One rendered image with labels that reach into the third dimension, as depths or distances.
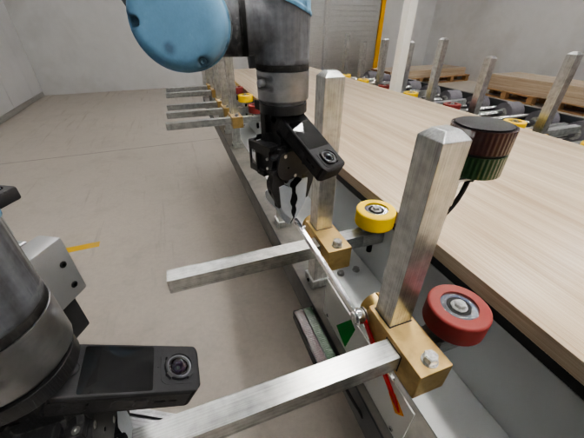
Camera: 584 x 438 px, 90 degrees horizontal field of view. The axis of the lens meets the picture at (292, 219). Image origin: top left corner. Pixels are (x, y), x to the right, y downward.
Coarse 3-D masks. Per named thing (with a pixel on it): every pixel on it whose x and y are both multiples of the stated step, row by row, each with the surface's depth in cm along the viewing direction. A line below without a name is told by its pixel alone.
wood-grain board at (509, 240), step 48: (384, 96) 156; (384, 144) 94; (528, 144) 94; (576, 144) 94; (384, 192) 67; (480, 192) 67; (528, 192) 67; (576, 192) 67; (480, 240) 52; (528, 240) 52; (576, 240) 52; (480, 288) 45; (528, 288) 43; (576, 288) 43; (528, 336) 39; (576, 336) 36
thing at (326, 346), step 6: (306, 312) 63; (312, 312) 63; (312, 318) 62; (312, 324) 61; (318, 324) 61; (318, 330) 60; (318, 336) 58; (324, 336) 58; (324, 342) 57; (324, 348) 56; (330, 348) 56; (330, 354) 55
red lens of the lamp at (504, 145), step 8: (464, 128) 28; (472, 136) 28; (480, 136) 27; (488, 136) 27; (496, 136) 27; (504, 136) 27; (512, 136) 27; (472, 144) 28; (480, 144) 28; (488, 144) 27; (496, 144) 27; (504, 144) 27; (512, 144) 28; (472, 152) 28; (480, 152) 28; (488, 152) 28; (496, 152) 28; (504, 152) 28
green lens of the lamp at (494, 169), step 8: (472, 160) 29; (480, 160) 28; (488, 160) 28; (496, 160) 28; (504, 160) 29; (464, 168) 29; (472, 168) 29; (480, 168) 29; (488, 168) 28; (496, 168) 29; (464, 176) 30; (472, 176) 29; (480, 176) 29; (488, 176) 29; (496, 176) 29
